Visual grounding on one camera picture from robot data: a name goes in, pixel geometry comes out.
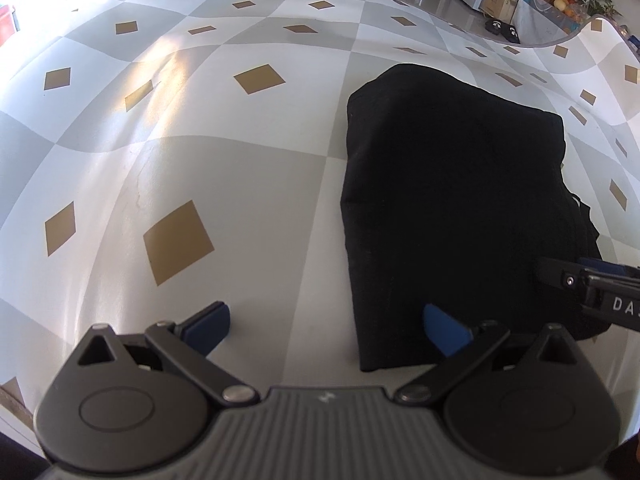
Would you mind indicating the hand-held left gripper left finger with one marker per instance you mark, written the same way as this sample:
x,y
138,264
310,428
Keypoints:
x,y
207,325

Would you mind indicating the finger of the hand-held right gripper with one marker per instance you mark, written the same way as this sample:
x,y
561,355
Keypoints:
x,y
562,275
600,263

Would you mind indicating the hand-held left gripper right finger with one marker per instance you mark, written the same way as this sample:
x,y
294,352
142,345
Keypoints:
x,y
445,327

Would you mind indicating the black white-striped t-shirt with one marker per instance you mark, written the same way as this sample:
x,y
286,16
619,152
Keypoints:
x,y
450,185

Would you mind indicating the grey covered cabinet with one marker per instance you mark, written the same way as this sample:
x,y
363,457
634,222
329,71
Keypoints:
x,y
545,27

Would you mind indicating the black slipper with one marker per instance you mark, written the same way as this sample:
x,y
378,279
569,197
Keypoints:
x,y
494,27
510,33

